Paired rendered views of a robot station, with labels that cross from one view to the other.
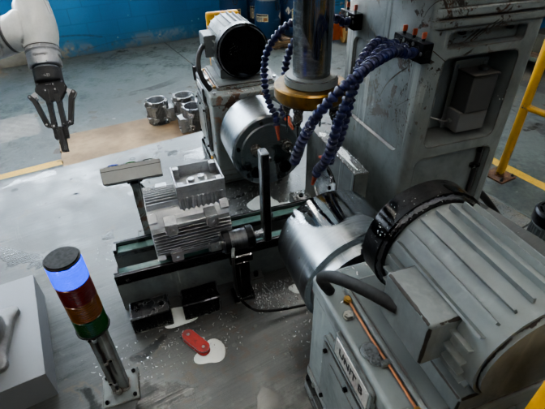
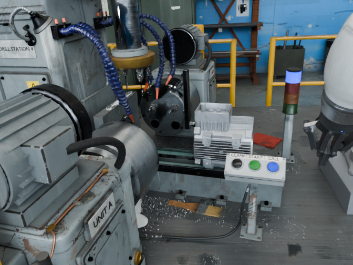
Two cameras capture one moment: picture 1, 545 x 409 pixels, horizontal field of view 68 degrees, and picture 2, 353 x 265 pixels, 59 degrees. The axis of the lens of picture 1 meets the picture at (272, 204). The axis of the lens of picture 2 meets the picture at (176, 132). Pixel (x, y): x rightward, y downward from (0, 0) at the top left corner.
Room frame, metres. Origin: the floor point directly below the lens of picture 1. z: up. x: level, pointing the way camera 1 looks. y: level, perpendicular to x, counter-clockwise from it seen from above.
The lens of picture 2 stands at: (1.80, 0.70, 1.53)
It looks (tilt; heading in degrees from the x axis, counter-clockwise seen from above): 24 degrees down; 216
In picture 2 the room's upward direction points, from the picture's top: 3 degrees counter-clockwise
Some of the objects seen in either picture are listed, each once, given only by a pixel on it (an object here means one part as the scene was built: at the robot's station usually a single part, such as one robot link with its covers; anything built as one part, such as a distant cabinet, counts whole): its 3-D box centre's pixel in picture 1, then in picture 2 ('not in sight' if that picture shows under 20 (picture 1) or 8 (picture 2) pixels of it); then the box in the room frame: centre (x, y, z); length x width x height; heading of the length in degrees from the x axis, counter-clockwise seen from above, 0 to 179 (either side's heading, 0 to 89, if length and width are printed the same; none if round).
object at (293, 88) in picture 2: (75, 287); (292, 87); (0.50, 0.36, 1.14); 0.06 x 0.06 x 0.04
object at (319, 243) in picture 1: (349, 265); (173, 101); (0.63, -0.17, 1.04); 0.41 x 0.25 x 0.25; 18
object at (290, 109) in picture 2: (89, 319); (290, 106); (0.50, 0.36, 1.05); 0.06 x 0.06 x 0.04
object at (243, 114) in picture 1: (256, 132); (104, 176); (1.29, 0.05, 1.04); 0.37 x 0.25 x 0.25; 18
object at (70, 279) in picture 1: (66, 269); (293, 75); (0.50, 0.36, 1.19); 0.06 x 0.06 x 0.04
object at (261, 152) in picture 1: (264, 198); (187, 100); (0.78, 0.02, 1.12); 0.04 x 0.03 x 0.26; 108
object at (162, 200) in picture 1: (187, 216); (224, 141); (0.86, 0.23, 1.02); 0.20 x 0.19 x 0.19; 109
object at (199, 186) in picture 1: (198, 183); (214, 116); (0.87, 0.19, 1.11); 0.12 x 0.11 x 0.07; 109
